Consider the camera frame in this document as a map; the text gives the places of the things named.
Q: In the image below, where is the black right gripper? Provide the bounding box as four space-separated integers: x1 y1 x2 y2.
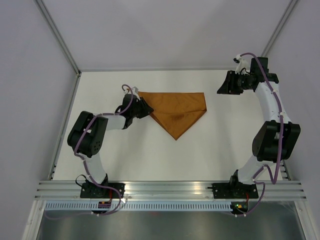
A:
216 70 252 95

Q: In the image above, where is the orange-brown cloth napkin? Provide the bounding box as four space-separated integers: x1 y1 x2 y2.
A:
138 91 207 140

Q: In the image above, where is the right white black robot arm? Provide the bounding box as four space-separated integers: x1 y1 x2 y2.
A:
217 53 301 198

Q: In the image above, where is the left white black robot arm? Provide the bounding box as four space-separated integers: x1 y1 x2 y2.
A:
67 94 154 198

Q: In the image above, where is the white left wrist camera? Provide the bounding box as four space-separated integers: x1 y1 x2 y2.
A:
127 86 140 99

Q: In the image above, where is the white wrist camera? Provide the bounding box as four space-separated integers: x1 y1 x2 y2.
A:
127 86 140 99
233 54 249 75

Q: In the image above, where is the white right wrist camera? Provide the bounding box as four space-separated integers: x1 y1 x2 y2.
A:
233 54 249 75

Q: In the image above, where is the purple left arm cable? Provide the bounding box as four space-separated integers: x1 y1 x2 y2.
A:
44 84 137 221

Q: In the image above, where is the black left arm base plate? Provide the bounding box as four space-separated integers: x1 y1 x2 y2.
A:
80 182 125 199

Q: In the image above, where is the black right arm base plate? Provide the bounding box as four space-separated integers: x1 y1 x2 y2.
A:
210 182 259 199

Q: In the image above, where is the aluminium right side rail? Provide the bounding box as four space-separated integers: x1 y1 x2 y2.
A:
251 71 291 181

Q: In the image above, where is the aluminium frame post right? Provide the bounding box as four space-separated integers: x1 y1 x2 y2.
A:
257 0 300 58

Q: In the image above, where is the aluminium frame post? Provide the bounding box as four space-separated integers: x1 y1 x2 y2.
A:
33 0 81 77
257 0 300 58

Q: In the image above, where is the white slotted cable duct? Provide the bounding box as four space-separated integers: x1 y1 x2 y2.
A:
44 200 232 212

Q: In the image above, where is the aluminium front rail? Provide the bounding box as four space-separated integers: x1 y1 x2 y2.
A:
33 180 307 201

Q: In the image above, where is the aluminium frame post left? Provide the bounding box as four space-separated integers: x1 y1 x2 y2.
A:
33 0 81 77

